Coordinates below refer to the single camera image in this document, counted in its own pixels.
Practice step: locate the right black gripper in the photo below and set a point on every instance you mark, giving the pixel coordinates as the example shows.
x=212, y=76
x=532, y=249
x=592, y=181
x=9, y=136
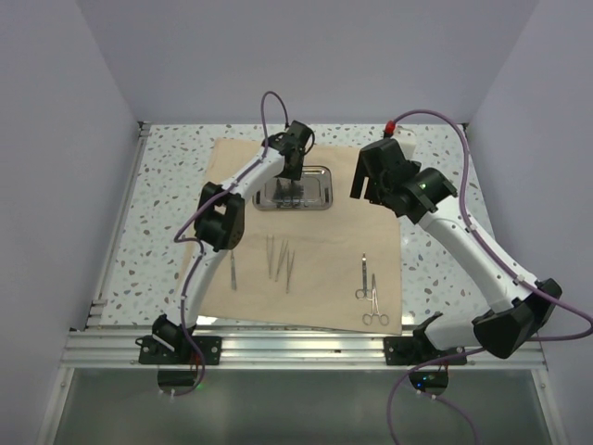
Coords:
x=371, y=193

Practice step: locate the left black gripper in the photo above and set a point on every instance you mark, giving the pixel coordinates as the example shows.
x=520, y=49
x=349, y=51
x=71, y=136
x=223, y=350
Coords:
x=294, y=174

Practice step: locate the steel tweezers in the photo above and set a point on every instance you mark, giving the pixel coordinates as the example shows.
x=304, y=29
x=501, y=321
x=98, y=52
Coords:
x=270, y=242
x=281, y=259
x=290, y=258

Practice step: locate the beige cloth surgical kit wrap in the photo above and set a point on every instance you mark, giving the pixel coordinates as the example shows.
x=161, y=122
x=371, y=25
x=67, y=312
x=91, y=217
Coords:
x=328, y=246

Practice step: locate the steel surgical scissors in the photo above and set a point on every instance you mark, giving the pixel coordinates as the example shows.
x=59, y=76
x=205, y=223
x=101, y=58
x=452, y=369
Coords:
x=365, y=290

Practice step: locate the steel hemostat forceps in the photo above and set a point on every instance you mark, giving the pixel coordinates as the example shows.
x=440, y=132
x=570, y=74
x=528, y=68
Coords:
x=375, y=313

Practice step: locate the steel ring-handled forceps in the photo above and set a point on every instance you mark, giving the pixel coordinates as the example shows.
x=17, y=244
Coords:
x=288, y=194

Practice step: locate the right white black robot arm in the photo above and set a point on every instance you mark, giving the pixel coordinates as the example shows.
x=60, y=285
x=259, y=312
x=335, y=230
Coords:
x=515, y=311

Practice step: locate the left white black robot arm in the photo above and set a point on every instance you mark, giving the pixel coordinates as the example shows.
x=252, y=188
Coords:
x=219, y=225

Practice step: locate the steel instrument tray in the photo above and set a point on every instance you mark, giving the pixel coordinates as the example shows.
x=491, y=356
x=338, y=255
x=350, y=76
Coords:
x=318, y=191

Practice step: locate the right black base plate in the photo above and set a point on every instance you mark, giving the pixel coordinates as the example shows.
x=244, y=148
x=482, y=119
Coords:
x=407, y=351

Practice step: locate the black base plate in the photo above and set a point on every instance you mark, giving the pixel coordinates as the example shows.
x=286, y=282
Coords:
x=407, y=351
x=154, y=353

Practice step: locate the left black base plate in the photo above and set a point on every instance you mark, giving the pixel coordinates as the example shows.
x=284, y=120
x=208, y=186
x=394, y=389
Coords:
x=154, y=353

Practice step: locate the aluminium front rail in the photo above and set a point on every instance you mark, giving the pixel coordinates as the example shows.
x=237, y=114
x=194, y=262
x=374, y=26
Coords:
x=242, y=348

